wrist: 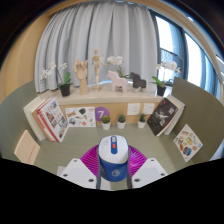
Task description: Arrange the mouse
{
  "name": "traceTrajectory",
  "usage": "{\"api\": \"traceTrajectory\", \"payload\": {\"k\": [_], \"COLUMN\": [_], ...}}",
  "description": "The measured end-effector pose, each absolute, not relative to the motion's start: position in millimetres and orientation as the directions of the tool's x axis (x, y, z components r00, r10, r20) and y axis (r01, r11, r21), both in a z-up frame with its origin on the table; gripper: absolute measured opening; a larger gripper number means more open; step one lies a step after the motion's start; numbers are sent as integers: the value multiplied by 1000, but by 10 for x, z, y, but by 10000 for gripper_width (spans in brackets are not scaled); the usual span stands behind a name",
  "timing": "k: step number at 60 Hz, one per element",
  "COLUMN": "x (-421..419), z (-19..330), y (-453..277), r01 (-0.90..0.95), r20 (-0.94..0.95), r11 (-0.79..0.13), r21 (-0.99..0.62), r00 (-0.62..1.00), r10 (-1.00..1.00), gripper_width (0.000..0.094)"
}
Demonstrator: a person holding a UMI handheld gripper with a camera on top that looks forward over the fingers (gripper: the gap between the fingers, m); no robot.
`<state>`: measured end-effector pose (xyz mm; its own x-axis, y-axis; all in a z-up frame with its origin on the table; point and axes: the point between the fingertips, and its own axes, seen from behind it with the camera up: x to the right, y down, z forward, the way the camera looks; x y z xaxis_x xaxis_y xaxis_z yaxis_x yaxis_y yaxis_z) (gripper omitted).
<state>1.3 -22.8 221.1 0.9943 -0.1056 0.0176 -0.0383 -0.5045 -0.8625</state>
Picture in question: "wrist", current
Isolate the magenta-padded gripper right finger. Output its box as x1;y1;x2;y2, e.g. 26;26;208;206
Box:
127;144;169;190

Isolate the purple round number sign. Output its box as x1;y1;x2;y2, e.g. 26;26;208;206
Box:
94;106;111;123

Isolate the pink horse figure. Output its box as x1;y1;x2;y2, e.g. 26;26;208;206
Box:
106;69;129;94

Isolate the blue and white computer mouse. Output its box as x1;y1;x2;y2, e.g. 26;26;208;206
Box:
97;134;130;183

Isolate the red and white magazine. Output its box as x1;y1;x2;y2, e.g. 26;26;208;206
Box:
36;97;70;143

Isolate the dark-framed window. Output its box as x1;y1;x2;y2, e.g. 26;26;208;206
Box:
149;9;223;101

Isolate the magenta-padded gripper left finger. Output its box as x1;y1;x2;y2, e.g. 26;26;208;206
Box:
56;144;100;190

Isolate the black book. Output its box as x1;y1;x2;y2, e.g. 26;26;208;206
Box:
146;97;179;137

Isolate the wooden artist mannequin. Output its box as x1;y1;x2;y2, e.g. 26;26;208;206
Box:
91;49;106;90

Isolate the colourful sticker sheet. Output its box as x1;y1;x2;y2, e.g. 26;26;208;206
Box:
173;123;204;163

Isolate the white orchid in black pot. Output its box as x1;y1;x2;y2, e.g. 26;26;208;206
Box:
149;60;182;98
39;61;73;98
106;55;129;79

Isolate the white picture sticker sheet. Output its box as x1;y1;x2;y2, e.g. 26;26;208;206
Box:
64;106;97;128

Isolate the beige paper card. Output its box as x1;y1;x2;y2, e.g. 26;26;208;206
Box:
13;129;41;165

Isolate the white wall socket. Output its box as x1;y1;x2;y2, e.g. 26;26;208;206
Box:
142;102;156;115
126;102;141;116

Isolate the dark horse figure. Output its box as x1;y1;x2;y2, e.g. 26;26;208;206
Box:
129;71;148;93

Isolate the grey curtain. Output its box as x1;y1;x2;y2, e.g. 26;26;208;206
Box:
34;1;159;94

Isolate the small plant in white pot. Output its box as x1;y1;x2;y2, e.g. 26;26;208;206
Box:
100;114;112;131
116;114;127;130
137;113;148;130

